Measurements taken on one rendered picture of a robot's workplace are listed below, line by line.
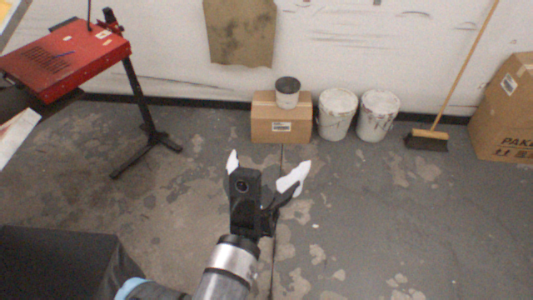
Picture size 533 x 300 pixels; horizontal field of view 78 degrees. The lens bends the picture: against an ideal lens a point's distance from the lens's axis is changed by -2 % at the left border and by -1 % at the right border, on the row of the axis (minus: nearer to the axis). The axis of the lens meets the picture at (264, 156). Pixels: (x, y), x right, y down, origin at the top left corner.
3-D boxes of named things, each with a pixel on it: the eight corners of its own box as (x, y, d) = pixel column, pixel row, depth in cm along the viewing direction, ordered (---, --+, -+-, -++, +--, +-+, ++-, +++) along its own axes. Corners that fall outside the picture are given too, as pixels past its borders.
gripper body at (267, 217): (245, 203, 65) (222, 260, 57) (236, 176, 58) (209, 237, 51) (282, 210, 63) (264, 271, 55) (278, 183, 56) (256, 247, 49)
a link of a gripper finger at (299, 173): (310, 176, 65) (272, 202, 62) (308, 156, 61) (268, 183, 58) (321, 185, 63) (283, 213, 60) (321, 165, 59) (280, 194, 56)
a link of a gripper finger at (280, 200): (288, 175, 60) (250, 202, 58) (287, 169, 59) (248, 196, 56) (306, 191, 58) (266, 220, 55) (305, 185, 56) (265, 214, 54)
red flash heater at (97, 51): (92, 30, 219) (85, 13, 209) (139, 52, 202) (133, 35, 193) (2, 77, 187) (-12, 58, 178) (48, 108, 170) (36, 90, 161)
